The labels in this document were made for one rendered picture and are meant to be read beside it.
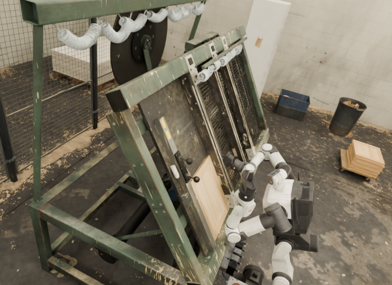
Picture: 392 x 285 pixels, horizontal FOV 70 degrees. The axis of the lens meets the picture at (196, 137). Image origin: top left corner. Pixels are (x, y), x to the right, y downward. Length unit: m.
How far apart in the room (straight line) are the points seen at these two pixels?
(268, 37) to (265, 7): 0.50
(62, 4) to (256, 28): 4.27
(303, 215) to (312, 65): 5.34
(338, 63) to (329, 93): 0.66
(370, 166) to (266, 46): 2.63
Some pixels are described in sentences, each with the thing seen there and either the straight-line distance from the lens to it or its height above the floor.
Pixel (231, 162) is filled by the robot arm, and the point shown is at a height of 1.27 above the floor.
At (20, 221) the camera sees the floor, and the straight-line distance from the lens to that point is 3.39.
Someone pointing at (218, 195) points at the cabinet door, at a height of 1.05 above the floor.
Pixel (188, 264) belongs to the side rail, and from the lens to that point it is 1.77.
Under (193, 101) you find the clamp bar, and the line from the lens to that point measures 1.91.
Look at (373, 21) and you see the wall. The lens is 6.85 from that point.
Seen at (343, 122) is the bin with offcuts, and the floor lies 0.29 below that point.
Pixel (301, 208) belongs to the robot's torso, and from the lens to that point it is 1.85.
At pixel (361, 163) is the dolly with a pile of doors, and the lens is 4.99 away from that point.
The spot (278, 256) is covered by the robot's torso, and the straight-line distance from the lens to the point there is 2.19.
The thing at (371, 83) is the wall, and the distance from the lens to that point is 7.12.
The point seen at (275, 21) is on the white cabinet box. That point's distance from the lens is 5.40.
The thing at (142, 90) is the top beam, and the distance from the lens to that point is 1.39.
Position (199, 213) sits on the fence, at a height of 1.16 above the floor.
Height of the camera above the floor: 2.49
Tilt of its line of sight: 33 degrees down
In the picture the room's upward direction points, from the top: 12 degrees clockwise
